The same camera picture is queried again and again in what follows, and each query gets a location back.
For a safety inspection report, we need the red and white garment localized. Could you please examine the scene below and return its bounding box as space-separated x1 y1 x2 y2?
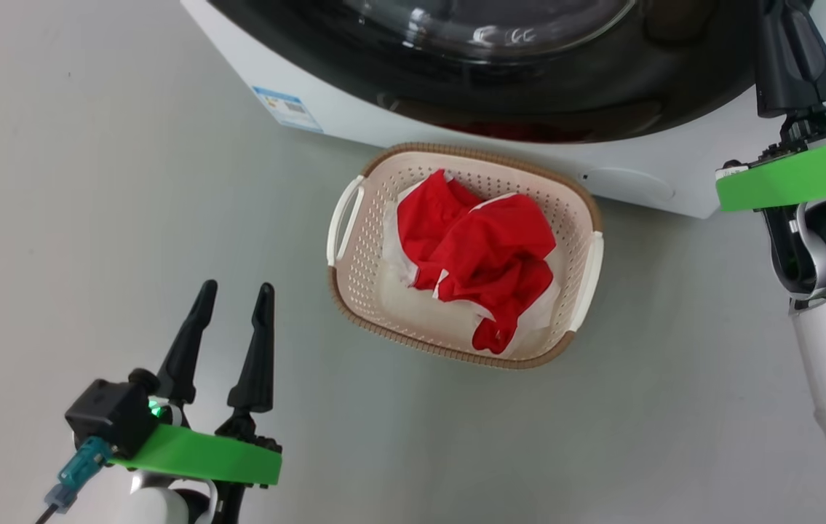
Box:
396 169 557 356

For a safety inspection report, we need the blue energy label sticker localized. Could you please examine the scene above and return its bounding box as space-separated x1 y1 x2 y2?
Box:
252 86 325 133

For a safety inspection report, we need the white front-load washing machine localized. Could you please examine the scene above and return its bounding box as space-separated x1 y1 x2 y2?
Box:
180 0 826 219

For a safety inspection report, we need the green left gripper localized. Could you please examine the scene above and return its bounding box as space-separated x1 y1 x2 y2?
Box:
108 279 283 488

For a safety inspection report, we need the round white filter cover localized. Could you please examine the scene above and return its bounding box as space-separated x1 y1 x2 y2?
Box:
587 168 675 205

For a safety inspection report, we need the cream perforated laundry basket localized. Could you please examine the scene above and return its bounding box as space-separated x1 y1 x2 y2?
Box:
326 143 605 370

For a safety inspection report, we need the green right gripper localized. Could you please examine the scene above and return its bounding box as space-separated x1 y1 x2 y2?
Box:
716 0 826 213

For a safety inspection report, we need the washing machine glass door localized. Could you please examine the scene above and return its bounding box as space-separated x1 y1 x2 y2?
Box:
205 0 766 144

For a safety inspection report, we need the teal left cable connector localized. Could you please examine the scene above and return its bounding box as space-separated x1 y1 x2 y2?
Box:
45 435 115 514

